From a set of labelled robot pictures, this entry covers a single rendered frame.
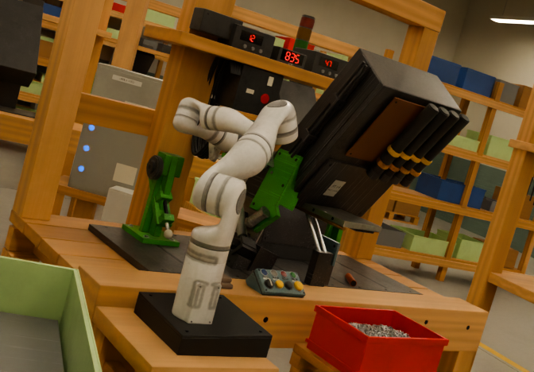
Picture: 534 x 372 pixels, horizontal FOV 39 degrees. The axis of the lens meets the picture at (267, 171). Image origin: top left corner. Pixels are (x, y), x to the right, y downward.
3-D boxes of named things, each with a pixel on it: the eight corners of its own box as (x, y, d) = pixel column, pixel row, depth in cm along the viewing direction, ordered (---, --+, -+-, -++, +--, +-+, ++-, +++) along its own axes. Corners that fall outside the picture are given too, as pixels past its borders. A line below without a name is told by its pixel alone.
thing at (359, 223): (379, 236, 231) (382, 226, 231) (342, 230, 221) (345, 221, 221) (303, 202, 262) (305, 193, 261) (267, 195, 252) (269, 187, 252)
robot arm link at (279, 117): (298, 96, 201) (266, 135, 180) (303, 129, 205) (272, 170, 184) (266, 97, 204) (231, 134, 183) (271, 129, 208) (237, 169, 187)
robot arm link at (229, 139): (212, 140, 235) (197, 131, 231) (237, 123, 229) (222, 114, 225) (212, 163, 229) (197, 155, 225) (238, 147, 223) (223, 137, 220)
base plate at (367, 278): (422, 300, 263) (423, 294, 263) (147, 277, 197) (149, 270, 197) (344, 260, 296) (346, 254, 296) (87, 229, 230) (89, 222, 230)
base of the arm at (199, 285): (218, 324, 168) (237, 253, 166) (181, 323, 163) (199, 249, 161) (201, 308, 176) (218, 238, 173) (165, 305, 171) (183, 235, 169)
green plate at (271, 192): (288, 226, 232) (318, 167, 234) (269, 217, 227) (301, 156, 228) (267, 216, 241) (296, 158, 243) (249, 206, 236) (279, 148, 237)
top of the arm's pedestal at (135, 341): (275, 385, 167) (280, 368, 166) (147, 385, 148) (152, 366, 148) (207, 327, 193) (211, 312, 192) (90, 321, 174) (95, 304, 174)
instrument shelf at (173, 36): (385, 106, 278) (388, 95, 278) (178, 44, 224) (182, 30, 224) (342, 95, 298) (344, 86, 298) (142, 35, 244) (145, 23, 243)
